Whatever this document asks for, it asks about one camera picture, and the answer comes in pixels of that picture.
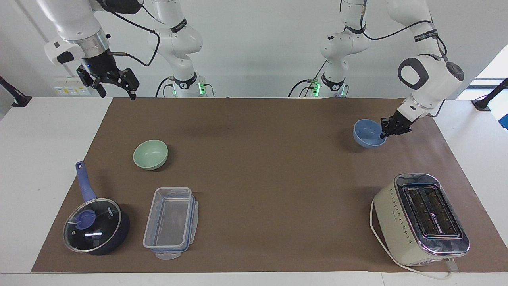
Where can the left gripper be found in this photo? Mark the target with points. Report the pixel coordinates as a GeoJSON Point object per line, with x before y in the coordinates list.
{"type": "Point", "coordinates": [401, 118]}

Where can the clear lid with blue seal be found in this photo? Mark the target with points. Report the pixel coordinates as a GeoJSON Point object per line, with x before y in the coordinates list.
{"type": "Point", "coordinates": [194, 222]}

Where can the green bowl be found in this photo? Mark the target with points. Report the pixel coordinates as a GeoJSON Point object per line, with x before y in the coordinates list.
{"type": "Point", "coordinates": [150, 155]}

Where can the black stand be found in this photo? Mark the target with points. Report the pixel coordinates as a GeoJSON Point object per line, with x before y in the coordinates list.
{"type": "Point", "coordinates": [16, 97]}
{"type": "Point", "coordinates": [488, 98]}

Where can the cream and chrome toaster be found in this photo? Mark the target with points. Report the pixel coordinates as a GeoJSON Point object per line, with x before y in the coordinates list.
{"type": "Point", "coordinates": [420, 218]}

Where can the glass lid with blue knob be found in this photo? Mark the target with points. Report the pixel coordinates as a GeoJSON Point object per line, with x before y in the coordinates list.
{"type": "Point", "coordinates": [92, 225]}

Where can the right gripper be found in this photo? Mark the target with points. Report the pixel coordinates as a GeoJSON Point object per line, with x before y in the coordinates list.
{"type": "Point", "coordinates": [101, 65]}

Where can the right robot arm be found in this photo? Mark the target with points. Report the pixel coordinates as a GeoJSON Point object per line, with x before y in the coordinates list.
{"type": "Point", "coordinates": [178, 35]}

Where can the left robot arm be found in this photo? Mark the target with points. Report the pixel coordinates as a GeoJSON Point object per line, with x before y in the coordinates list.
{"type": "Point", "coordinates": [430, 77]}

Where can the white wall socket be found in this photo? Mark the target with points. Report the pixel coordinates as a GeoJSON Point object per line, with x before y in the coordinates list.
{"type": "Point", "coordinates": [71, 89]}

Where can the clear plastic food container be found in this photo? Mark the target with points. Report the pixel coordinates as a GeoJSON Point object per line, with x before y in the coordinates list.
{"type": "Point", "coordinates": [168, 218]}

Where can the blue bowl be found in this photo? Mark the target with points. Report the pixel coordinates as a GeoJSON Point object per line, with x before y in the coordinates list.
{"type": "Point", "coordinates": [367, 133]}

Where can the blue saucepan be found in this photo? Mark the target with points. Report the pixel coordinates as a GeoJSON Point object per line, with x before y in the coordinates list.
{"type": "Point", "coordinates": [85, 186]}

